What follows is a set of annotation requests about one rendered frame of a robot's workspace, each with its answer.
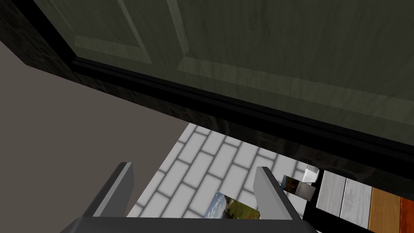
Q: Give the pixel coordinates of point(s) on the grey-green panelled door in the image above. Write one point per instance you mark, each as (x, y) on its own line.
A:
(252, 42)

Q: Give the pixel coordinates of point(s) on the landscape picture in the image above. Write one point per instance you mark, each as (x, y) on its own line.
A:
(231, 207)

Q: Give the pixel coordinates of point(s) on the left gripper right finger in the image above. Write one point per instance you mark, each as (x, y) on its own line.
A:
(270, 197)

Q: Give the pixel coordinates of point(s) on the small dark picture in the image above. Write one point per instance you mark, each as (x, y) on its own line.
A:
(296, 187)

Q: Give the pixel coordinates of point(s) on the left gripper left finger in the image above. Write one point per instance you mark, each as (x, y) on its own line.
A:
(118, 194)

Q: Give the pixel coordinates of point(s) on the striped wooden cabinet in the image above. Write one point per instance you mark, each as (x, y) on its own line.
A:
(362, 204)

